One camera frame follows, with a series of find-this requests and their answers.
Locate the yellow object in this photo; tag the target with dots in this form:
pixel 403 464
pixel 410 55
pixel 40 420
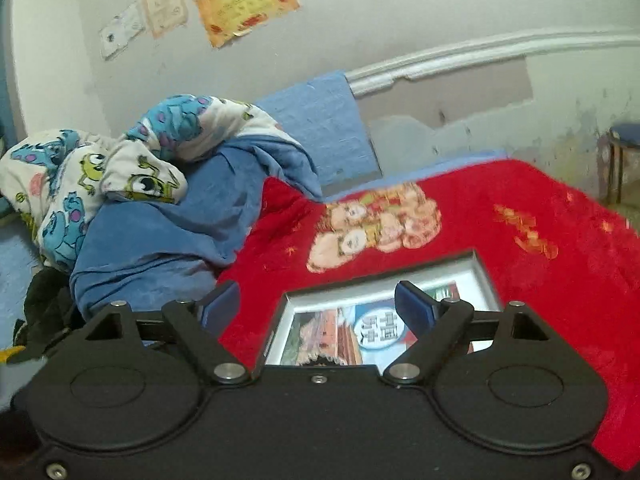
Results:
pixel 10 355

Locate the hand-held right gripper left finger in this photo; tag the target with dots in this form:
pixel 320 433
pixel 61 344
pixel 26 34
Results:
pixel 220 306

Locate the pale framed wall paper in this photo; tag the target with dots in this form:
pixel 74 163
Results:
pixel 164 5

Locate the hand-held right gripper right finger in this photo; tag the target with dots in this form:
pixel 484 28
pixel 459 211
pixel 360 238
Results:
pixel 412 307

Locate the blue bed sheet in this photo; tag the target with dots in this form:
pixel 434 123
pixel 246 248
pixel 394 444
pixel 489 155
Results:
pixel 425 172

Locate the large orange wall certificate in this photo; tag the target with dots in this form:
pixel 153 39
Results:
pixel 245 5

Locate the white drawing wall paper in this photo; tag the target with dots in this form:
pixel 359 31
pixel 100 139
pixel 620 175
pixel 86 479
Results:
pixel 121 32

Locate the cartoon monster print quilt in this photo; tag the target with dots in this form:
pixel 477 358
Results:
pixel 150 240

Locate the dark cloth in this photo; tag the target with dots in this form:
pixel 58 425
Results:
pixel 50 310

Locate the white wall pipe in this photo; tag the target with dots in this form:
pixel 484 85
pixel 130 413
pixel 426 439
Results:
pixel 450 60

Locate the blue brick pattern wall panel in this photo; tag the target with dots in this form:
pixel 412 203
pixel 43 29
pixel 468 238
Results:
pixel 325 125

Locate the red bear print blanket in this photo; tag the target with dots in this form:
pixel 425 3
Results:
pixel 500 220

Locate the blue topped stool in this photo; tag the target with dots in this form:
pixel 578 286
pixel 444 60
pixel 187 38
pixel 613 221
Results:
pixel 625 135

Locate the white tray with dark rim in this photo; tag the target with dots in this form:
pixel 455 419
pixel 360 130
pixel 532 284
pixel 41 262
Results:
pixel 350 301

